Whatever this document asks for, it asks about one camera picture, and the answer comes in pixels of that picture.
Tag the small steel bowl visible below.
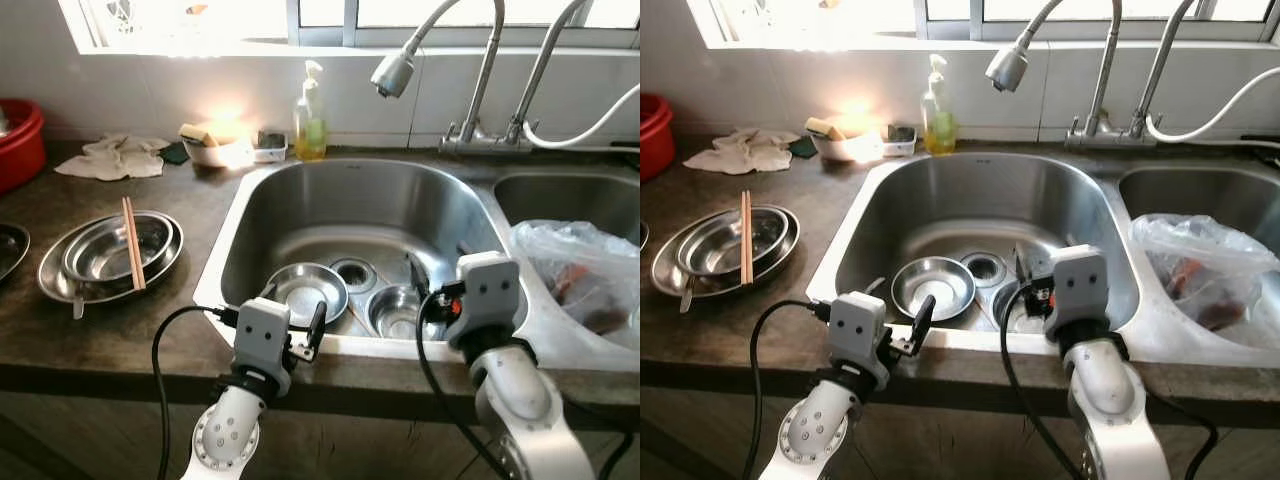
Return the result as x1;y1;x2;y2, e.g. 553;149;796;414
263;262;350;326
995;280;1051;334
891;256;977;322
366;285;448;341

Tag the sink drain strainer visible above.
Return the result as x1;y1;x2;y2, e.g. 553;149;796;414
330;257;379;294
960;252;1008;289

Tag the stainless steel double sink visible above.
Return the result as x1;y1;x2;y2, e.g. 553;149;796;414
193;155;640;373
805;150;1280;367

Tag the clear plastic bag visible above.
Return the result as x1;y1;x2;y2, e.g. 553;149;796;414
1130;213;1280;346
510;220;640;351

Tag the plain gooseneck faucet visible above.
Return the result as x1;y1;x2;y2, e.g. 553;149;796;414
505;0;593;152
1128;0;1201;147

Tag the white sponge bowl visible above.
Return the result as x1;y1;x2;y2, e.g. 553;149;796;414
815;128;886;163
190;135;256;169

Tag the yellow dish soap bottle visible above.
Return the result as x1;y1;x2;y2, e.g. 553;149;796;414
293;60;329;163
921;54;957;156

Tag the steel dish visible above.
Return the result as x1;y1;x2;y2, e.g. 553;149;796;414
62;213;173;284
677;207;788;278

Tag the white crumpled cloth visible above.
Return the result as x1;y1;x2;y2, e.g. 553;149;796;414
55;133;171;183
683;128;796;176

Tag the gooseneck faucet with spray head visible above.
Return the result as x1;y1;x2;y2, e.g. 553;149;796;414
985;0;1126;149
370;0;507;153

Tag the large steel plate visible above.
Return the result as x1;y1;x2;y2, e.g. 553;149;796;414
38;210;186;306
0;222;31;283
652;205;801;299

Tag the red plastic basin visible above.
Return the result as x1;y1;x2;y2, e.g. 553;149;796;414
0;98;47;196
640;92;676;183

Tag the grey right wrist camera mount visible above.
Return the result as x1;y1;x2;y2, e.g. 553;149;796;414
1043;245;1111;347
447;252;523;347

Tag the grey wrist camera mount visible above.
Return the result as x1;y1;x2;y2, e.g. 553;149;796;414
828;291;889;382
447;252;523;347
1043;245;1111;347
232;297;294;387

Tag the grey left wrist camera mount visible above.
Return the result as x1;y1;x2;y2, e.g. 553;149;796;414
828;291;889;382
232;297;294;387

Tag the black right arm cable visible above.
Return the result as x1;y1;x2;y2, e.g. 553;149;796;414
414;288;637;480
1000;290;1219;480

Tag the grey window frame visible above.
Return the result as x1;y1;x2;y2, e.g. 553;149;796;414
60;0;640;53
690;0;1280;49

